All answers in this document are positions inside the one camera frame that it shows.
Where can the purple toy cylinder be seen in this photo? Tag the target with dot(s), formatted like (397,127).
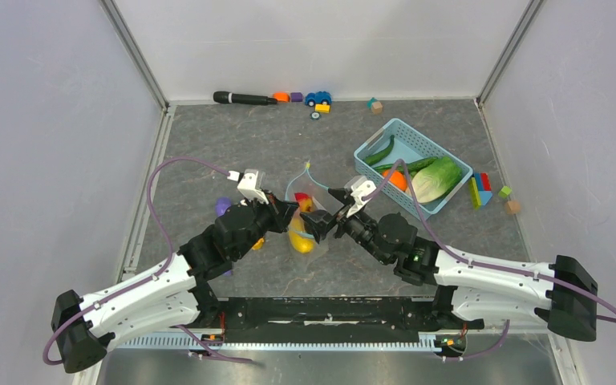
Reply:
(221,206)

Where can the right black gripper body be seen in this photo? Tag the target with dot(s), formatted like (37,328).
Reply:
(361,227)

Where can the green toy cabbage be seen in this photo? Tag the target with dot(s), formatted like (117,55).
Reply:
(436,180)

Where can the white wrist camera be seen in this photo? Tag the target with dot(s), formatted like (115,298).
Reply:
(358,190)
(249,184)

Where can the yellow toy block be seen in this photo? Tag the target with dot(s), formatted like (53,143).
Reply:
(322,108)

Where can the green small cube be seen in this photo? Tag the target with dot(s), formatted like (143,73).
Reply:
(505,192)

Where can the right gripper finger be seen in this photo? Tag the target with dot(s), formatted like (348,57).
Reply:
(343,196)
(318,224)

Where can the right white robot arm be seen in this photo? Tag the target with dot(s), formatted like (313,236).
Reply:
(470,287)

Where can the teal and wood cubes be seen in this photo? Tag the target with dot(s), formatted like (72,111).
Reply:
(375,106)

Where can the black microphone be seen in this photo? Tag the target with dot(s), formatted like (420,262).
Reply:
(227,97)

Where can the clear zip top bag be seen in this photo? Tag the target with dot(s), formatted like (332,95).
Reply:
(305,183)

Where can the red toy apple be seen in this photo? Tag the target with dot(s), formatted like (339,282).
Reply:
(305,201)

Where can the multicolour block stack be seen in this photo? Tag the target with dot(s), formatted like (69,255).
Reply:
(480,190)

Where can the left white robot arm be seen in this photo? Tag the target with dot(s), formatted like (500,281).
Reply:
(175,292)

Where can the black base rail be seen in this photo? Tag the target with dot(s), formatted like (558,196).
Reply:
(328,319)

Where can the curved green toy bean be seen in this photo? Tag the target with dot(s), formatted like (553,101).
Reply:
(377,157)

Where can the wooden small cube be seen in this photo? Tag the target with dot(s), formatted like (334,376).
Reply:
(512,207)

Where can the orange toy fruit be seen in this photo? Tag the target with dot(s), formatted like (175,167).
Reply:
(396,178)

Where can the green toy cucumber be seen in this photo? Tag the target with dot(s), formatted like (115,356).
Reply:
(412,167)

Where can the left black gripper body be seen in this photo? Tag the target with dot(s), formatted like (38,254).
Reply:
(268,217)

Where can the light blue plastic basket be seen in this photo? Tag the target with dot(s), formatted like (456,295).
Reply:
(410,146)

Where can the blue toy car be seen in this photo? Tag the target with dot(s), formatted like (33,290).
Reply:
(315,98)

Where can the yellow toy mango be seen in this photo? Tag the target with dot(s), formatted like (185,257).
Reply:
(299,238)

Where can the orange yellow small toy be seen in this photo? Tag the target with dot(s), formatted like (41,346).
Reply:
(259,244)

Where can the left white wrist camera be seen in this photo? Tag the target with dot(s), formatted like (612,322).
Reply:
(249,184)

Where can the purple toy block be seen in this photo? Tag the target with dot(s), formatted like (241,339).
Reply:
(296,97)

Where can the orange toy block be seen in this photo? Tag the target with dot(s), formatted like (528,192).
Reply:
(282,97)

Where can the white cable duct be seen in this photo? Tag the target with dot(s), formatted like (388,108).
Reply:
(172,340)

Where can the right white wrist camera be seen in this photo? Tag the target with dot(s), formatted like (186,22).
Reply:
(358,190)

